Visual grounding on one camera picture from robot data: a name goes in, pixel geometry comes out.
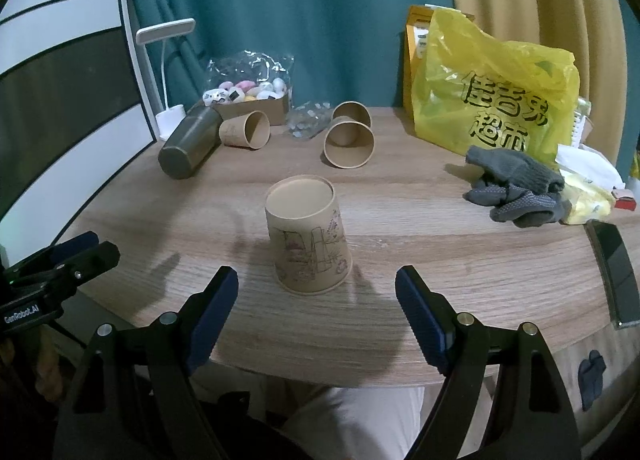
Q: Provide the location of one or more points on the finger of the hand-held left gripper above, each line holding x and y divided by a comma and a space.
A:
75, 243
95, 260

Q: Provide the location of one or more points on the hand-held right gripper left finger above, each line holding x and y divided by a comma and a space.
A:
216, 320

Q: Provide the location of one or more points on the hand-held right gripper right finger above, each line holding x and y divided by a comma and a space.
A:
424, 325

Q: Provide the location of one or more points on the printed brown paper cup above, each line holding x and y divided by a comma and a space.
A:
306, 240

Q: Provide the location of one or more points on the plain brown paper cup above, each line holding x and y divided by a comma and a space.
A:
352, 112
346, 139
239, 132

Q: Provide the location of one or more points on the person's white pants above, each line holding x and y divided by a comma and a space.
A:
350, 420

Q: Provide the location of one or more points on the dark green tumbler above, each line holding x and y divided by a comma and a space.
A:
187, 146

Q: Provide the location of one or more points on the white grey striped panel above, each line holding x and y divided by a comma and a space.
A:
55, 90

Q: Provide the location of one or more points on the grey dotted glove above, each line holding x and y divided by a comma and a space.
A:
525, 207

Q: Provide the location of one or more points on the grey knit glove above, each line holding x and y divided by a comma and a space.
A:
520, 167

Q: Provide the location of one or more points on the black smartphone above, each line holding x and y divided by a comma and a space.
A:
614, 265

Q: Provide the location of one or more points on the yellow tissue packet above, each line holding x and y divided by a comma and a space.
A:
590, 202

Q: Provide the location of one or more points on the cardboard box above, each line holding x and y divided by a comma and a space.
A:
260, 110

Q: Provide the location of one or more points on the small clear plastic bag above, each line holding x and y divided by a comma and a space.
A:
306, 122

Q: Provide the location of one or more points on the pile of colourful candies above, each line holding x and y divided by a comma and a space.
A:
245, 89

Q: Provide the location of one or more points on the white tissue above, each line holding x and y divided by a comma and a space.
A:
582, 161

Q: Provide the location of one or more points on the white desk lamp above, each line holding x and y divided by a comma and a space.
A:
165, 30

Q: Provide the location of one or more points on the small red item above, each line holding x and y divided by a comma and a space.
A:
625, 200

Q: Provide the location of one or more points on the large clear plastic bag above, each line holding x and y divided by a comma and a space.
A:
250, 65

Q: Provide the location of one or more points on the spiral notebook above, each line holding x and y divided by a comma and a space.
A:
582, 120

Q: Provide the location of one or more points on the yellow plastic shopping bag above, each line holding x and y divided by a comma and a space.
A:
500, 71

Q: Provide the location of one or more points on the orange paper package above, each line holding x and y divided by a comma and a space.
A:
416, 40

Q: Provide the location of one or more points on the teal curtain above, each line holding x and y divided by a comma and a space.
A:
310, 15

